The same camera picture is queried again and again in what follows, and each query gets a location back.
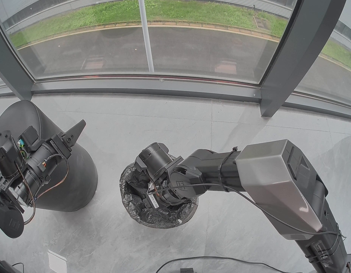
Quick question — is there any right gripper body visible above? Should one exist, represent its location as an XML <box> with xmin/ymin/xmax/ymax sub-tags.
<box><xmin>144</xmin><ymin>182</ymin><xmax>173</xmax><ymax>210</ymax></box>

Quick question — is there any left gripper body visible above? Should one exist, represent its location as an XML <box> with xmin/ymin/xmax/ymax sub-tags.
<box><xmin>24</xmin><ymin>134</ymin><xmax>72</xmax><ymax>183</ymax></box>

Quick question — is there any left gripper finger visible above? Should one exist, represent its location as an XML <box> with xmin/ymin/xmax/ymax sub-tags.
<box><xmin>61</xmin><ymin>119</ymin><xmax>87</xmax><ymax>151</ymax></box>

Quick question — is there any black plastic bag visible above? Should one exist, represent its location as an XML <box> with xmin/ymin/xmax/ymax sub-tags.
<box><xmin>119</xmin><ymin>153</ymin><xmax>199</xmax><ymax>229</ymax></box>

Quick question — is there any dark grey round chair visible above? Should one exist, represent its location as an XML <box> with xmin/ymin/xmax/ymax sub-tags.
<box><xmin>0</xmin><ymin>100</ymin><xmax>99</xmax><ymax>213</ymax></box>

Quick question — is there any window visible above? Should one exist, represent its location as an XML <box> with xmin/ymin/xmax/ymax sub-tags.
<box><xmin>0</xmin><ymin>0</ymin><xmax>351</xmax><ymax>119</ymax></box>

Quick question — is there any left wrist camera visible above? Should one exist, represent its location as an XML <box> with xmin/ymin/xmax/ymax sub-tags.
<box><xmin>18</xmin><ymin>125</ymin><xmax>42</xmax><ymax>153</ymax></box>

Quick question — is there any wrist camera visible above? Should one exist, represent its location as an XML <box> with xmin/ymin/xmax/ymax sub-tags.
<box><xmin>135</xmin><ymin>155</ymin><xmax>150</xmax><ymax>176</ymax></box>
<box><xmin>18</xmin><ymin>125</ymin><xmax>42</xmax><ymax>153</ymax></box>

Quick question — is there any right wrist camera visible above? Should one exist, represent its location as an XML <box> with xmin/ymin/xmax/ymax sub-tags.
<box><xmin>135</xmin><ymin>155</ymin><xmax>150</xmax><ymax>176</ymax></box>

